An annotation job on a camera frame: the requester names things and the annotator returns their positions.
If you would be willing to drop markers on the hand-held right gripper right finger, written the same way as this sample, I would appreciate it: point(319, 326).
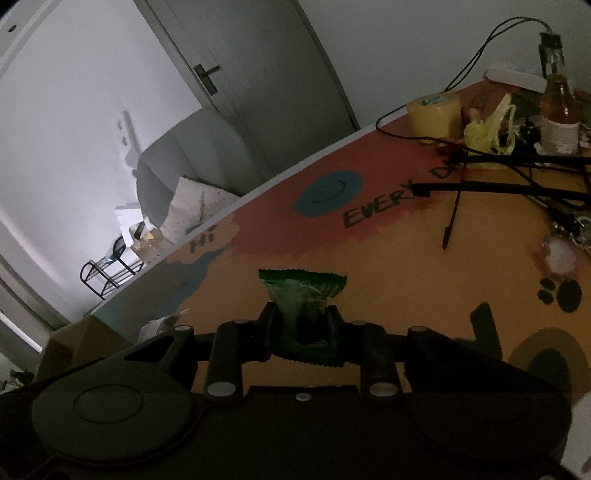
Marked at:
point(333, 323)

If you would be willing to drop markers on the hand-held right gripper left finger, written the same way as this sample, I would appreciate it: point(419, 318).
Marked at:
point(270, 319)

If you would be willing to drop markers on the dark green snack packet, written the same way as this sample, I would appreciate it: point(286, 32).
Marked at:
point(300, 295)

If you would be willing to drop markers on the brown cardboard box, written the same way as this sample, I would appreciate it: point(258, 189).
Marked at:
point(78, 339)

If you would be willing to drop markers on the printed cartoon table mat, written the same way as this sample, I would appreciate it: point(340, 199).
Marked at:
point(392, 286)

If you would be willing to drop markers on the white dotted cloth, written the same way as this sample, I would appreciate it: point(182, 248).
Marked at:
point(189, 203)

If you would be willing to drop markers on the stack of white boxes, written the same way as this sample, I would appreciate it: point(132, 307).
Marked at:
point(127, 219)

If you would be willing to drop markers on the grey armchair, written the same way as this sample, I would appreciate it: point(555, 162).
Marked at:
point(194, 147)

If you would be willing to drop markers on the yellow tape roll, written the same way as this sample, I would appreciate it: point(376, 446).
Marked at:
point(434, 115)

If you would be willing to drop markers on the yellow plastic bag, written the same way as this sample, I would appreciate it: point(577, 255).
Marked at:
point(485, 134)

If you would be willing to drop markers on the grey door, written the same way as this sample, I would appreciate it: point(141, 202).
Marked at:
point(277, 69)

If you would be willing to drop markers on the bunch of keys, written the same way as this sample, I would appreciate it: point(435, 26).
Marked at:
point(572, 224)

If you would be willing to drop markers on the glass bottle with orange drink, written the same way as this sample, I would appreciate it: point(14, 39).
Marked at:
point(558, 124)

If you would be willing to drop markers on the white power strip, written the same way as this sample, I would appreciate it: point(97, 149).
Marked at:
point(512, 76)

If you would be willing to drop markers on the white wall hook rail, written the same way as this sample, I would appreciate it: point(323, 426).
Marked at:
point(131, 138)

